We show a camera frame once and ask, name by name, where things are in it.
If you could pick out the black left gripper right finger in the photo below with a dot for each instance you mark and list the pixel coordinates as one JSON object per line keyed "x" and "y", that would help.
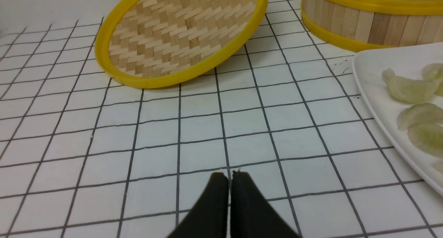
{"x": 251, "y": 216}

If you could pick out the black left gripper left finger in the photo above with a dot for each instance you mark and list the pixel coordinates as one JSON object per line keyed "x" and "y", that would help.
{"x": 208, "y": 217}

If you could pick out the white square plate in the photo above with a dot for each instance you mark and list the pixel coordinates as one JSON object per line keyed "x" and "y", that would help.
{"x": 407, "y": 62}

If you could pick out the yellow-rimmed bamboo steamer lid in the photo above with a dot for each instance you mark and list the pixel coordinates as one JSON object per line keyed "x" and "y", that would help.
{"x": 150, "y": 44}

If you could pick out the green dumpling lower left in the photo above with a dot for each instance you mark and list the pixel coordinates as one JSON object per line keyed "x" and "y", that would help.
{"x": 427, "y": 137}

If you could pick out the green dumpling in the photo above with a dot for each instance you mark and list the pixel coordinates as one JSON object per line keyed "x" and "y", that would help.
{"x": 419, "y": 113}
{"x": 407, "y": 90}
{"x": 427, "y": 137}
{"x": 433, "y": 72}

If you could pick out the green dumpling middle left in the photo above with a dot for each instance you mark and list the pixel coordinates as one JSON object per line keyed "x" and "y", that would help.
{"x": 419, "y": 113}

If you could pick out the green dumpling far left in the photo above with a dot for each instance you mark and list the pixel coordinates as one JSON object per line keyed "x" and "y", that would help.
{"x": 407, "y": 90}

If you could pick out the yellow-rimmed bamboo steamer basket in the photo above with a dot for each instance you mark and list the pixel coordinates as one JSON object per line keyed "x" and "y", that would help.
{"x": 358, "y": 25}

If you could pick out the green dumpling top centre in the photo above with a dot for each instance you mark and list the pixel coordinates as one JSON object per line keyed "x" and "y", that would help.
{"x": 433, "y": 72}

